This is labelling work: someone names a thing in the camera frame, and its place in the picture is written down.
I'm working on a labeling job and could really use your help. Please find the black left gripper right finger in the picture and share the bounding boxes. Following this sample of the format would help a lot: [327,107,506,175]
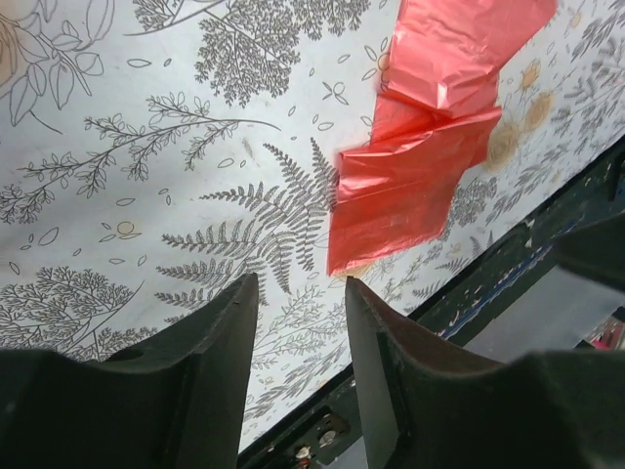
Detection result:
[345,278,624,468]

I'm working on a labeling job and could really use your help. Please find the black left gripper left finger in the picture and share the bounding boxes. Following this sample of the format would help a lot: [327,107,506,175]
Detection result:
[1,274,258,468]

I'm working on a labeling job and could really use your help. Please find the red torn trash bag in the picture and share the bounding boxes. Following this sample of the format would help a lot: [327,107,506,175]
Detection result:
[327,1,557,275]

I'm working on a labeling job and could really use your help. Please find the floral patterned table mat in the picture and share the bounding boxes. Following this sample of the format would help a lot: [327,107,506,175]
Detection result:
[0,0,625,441]

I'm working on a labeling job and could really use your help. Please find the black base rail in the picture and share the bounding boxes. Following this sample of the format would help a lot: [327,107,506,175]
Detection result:
[238,141,624,468]

